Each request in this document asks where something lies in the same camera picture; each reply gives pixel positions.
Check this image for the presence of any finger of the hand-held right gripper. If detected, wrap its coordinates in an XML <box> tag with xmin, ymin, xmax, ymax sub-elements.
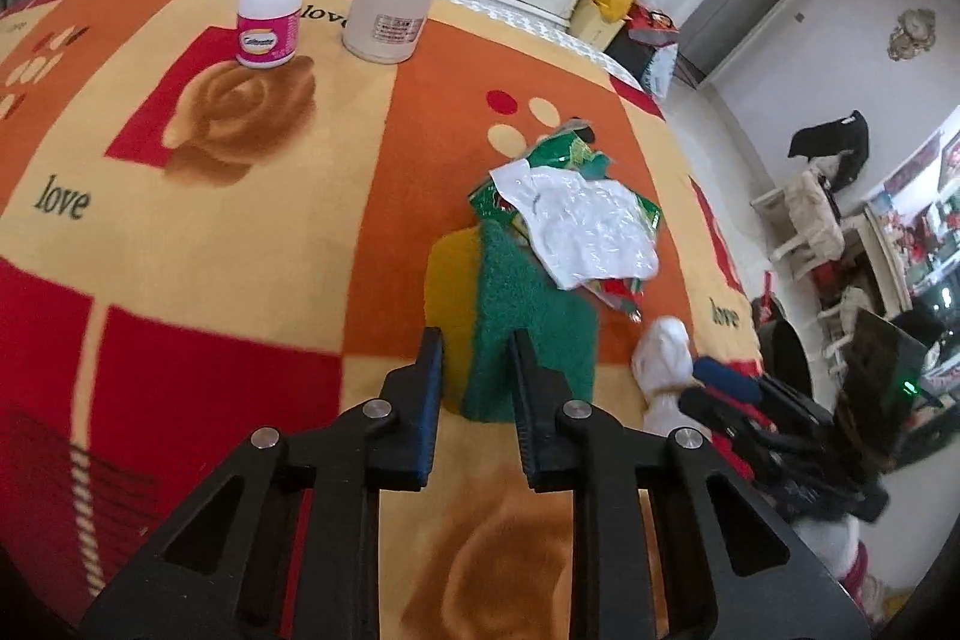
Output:
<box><xmin>691</xmin><ymin>356</ymin><xmax>833</xmax><ymax>431</ymax></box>
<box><xmin>677</xmin><ymin>389</ymin><xmax>796</xmax><ymax>461</ymax></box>

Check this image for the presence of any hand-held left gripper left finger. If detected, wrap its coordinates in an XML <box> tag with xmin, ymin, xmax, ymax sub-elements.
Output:
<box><xmin>79</xmin><ymin>326</ymin><xmax>445</xmax><ymax>640</ymax></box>

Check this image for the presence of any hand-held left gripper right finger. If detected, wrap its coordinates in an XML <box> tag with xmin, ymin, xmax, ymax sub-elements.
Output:
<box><xmin>508</xmin><ymin>329</ymin><xmax>871</xmax><ymax>640</ymax></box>

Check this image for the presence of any yellow green sponge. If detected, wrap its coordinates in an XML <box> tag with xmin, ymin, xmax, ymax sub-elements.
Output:
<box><xmin>426</xmin><ymin>221</ymin><xmax>599</xmax><ymax>423</ymax></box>

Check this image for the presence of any black round stool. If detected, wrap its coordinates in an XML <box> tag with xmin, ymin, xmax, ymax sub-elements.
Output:
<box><xmin>757</xmin><ymin>317</ymin><xmax>815</xmax><ymax>397</ymax></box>

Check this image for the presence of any white upholstered chair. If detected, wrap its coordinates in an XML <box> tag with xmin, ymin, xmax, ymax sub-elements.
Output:
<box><xmin>752</xmin><ymin>167</ymin><xmax>848</xmax><ymax>281</ymax></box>
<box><xmin>817</xmin><ymin>284</ymin><xmax>875</xmax><ymax>371</ymax></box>

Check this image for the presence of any white plastic wrapper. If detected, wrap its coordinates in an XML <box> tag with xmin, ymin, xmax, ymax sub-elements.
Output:
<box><xmin>489</xmin><ymin>158</ymin><xmax>661</xmax><ymax>290</ymax></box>

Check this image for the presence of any black garment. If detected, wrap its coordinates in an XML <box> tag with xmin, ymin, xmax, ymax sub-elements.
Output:
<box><xmin>787</xmin><ymin>110</ymin><xmax>869</xmax><ymax>187</ymax></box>

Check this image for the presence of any green snack wrapper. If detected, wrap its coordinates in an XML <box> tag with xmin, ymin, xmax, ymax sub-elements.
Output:
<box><xmin>469</xmin><ymin>119</ymin><xmax>665</xmax><ymax>311</ymax></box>

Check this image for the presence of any gold wall ornament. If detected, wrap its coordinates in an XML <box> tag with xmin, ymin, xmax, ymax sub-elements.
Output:
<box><xmin>889</xmin><ymin>8</ymin><xmax>937</xmax><ymax>61</ymax></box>

